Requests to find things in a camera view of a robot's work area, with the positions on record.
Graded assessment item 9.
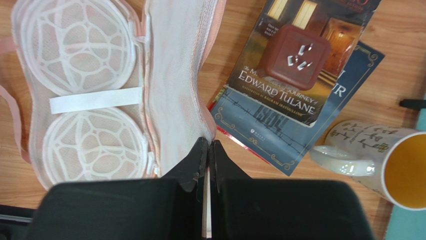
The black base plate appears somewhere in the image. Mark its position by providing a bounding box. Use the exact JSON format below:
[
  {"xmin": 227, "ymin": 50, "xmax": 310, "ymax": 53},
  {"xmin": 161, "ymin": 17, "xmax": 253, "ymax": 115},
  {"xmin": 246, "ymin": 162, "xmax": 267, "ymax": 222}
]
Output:
[{"xmin": 0, "ymin": 205, "xmax": 35, "ymax": 240}]

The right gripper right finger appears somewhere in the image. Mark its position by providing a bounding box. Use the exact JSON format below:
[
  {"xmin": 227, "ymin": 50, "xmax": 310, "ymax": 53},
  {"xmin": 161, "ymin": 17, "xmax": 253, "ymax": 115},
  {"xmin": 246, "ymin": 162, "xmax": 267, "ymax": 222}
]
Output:
[{"xmin": 209, "ymin": 140, "xmax": 374, "ymax": 240}]

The blue book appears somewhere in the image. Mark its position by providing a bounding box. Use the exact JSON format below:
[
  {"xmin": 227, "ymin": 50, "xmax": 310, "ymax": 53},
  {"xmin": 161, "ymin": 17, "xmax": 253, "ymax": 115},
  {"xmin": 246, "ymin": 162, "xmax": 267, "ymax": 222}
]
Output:
[{"xmin": 209, "ymin": 42, "xmax": 385, "ymax": 176}]

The floral mesh laundry bag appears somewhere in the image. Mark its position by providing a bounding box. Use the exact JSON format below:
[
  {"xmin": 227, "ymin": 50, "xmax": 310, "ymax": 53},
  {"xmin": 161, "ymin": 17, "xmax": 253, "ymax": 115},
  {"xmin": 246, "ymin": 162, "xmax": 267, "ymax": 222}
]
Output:
[{"xmin": 0, "ymin": 0, "xmax": 226, "ymax": 189}]

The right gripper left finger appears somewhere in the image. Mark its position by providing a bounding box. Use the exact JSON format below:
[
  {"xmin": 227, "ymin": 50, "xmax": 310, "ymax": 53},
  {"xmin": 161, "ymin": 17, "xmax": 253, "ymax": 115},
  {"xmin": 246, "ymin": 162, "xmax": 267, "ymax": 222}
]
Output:
[{"xmin": 25, "ymin": 138, "xmax": 209, "ymax": 240}]

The white mug yellow inside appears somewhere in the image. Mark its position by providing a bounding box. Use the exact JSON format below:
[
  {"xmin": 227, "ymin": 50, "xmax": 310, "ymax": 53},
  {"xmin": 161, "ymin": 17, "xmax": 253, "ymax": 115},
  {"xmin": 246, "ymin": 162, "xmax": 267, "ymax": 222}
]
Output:
[{"xmin": 309, "ymin": 120, "xmax": 426, "ymax": 211}]

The dark brown book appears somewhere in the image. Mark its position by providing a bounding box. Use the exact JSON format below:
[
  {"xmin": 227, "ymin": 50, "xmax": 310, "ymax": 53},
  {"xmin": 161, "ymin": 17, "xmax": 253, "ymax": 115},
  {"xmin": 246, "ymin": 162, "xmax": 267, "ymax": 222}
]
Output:
[{"xmin": 226, "ymin": 0, "xmax": 380, "ymax": 128}]

